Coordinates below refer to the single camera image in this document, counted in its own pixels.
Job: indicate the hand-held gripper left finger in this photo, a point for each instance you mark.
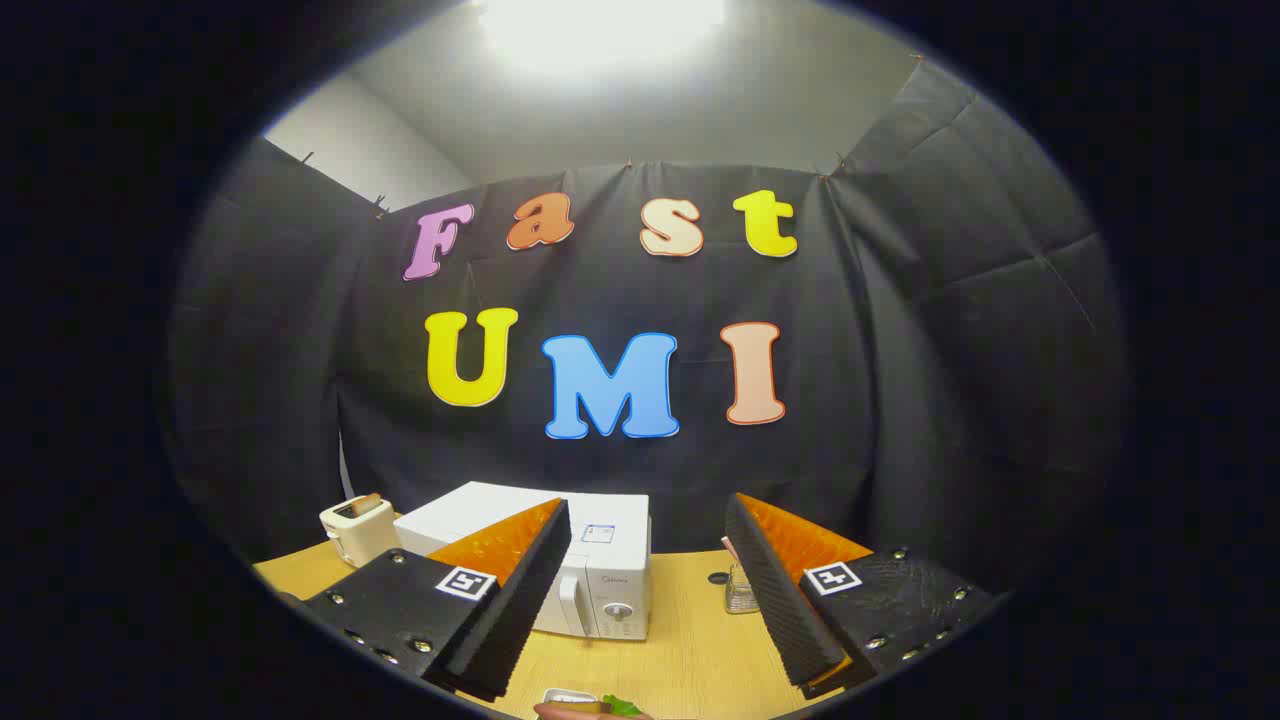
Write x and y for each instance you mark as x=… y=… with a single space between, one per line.
x=520 y=610

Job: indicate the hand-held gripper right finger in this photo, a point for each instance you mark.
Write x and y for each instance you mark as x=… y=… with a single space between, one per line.
x=780 y=600

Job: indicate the white microwave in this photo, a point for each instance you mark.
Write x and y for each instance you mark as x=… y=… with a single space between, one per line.
x=625 y=590

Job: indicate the sandwich with green lettuce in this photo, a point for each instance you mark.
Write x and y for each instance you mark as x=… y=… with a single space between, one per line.
x=575 y=711

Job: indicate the pink striped straw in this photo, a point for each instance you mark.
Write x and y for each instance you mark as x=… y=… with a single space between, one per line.
x=728 y=548

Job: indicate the white rectangular tray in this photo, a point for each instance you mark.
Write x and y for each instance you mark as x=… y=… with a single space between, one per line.
x=560 y=694

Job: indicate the white toaster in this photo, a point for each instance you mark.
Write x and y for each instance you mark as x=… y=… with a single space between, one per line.
x=360 y=538

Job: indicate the toast slice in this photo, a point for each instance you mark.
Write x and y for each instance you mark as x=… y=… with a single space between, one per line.
x=362 y=504

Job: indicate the bright ceiling light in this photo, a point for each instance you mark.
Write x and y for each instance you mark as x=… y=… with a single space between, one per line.
x=600 y=30

